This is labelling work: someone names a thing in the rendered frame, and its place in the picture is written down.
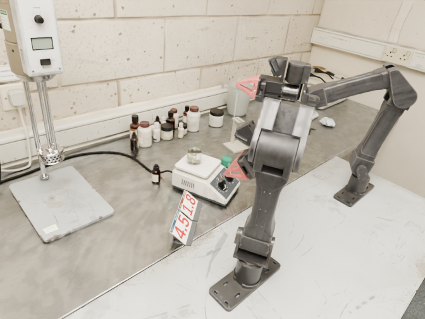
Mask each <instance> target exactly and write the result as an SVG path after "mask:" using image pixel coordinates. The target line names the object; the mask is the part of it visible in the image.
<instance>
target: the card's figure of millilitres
mask: <svg viewBox="0 0 425 319"><path fill-rule="evenodd" d="M196 201H197V200H196V199H194V198H193V197H192V196H191V195H190V194H189V193H188V192H187V193H186V195H185V198H184V200H183V204H182V207H181V209H182V210H183V211H184V212H186V214H188V215H189V216H190V217H192V215H193V212H194V208H195V204H196Z"/></svg>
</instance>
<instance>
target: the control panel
mask: <svg viewBox="0 0 425 319"><path fill-rule="evenodd" d="M225 171H226V168H225V167H224V168H223V169H222V170H221V171H220V172H219V173H218V174H217V175H216V177H215V178H214V179H213V180H212V181H211V183H210V184H211V185H212V186H213V187H214V188H215V189H216V190H217V191H218V192H219V193H220V194H221V195H222V196H223V197H224V198H225V199H227V198H228V196H229V195H230V194H231V192H232V191H233V190H234V188H235V187H236V186H237V184H238V183H239V180H237V179H236V178H234V180H233V181H232V182H228V181H226V179H225V174H224V172H225ZM221 176H223V177H221ZM219 178H220V179H221V180H219ZM223 180H225V181H226V190H225V191H222V190H220V189H219V187H218V183H219V182H222V181H223Z"/></svg>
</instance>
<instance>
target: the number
mask: <svg viewBox="0 0 425 319"><path fill-rule="evenodd" d="M189 225H190V220H188V219H187V218H186V217H185V216H184V215H182V214H181V213H180V212H179V215H178V218H177V221H176V223H175V227H174V229H173V233H174V234H175V235H176V236H177V237H179V238H180V239H181V240H182V241H183V242H185V238H186V236H187V232H188V228H189Z"/></svg>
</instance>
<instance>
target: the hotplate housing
mask: <svg viewBox="0 0 425 319"><path fill-rule="evenodd" d="M223 168H224V166H223V165H219V166H218V167H217V168H216V169H215V171H213V172H212V174H210V176H209V177H208V178H202V177H199V176H196V175H194V174H191V173H188V172H185V171H183V170H179V169H177V168H175V169H174V170H173V171H172V172H171V173H172V185H173V187H175V188H177V189H180V190H182V191H184V190H186V191H187V192H188V193H190V194H193V195H195V196H199V197H201V198H203V199H207V200H208V201H212V202H214V203H216V204H220V205H222V206H226V204H227V203H228V201H229V200H230V199H231V197H232V196H233V195H234V193H235V192H236V190H237V189H238V188H239V186H240V182H239V183H238V184H237V186H236V187H235V188H234V190H233V191H232V192H231V194H230V195H229V196H228V198H227V199H225V198H224V197H223V196H222V195H221V194H220V193H219V192H218V191H217V190H216V189H215V188H214V187H213V186H212V185H211V184H210V183H211V181H212V180H213V179H214V178H215V177H216V175H217V174H218V173H219V172H220V171H221V170H222V169H223Z"/></svg>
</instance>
